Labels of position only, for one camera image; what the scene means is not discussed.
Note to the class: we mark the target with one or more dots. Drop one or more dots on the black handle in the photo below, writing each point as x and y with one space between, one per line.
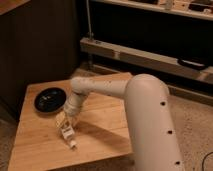
195 66

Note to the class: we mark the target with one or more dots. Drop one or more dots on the black ceramic bowl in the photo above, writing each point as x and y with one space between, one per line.
50 99

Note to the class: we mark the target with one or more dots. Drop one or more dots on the long beige metal beam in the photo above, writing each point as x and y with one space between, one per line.
145 59

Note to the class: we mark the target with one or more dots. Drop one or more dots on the white plastic bottle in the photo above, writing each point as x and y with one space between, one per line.
68 135

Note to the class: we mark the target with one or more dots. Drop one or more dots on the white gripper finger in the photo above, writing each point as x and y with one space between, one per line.
71 127
59 123

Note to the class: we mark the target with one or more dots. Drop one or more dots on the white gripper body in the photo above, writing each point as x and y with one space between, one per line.
72 120

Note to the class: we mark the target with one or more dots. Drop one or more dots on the dark wooden cabinet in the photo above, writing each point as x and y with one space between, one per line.
38 43

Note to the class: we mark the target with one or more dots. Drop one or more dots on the wooden shelf with items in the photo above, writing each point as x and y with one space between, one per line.
167 8

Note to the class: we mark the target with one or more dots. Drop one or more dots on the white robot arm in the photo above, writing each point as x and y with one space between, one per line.
151 129

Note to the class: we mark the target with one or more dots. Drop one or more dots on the wooden table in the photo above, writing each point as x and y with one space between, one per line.
100 134

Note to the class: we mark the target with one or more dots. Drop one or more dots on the grey metal pole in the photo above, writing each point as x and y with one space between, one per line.
90 33

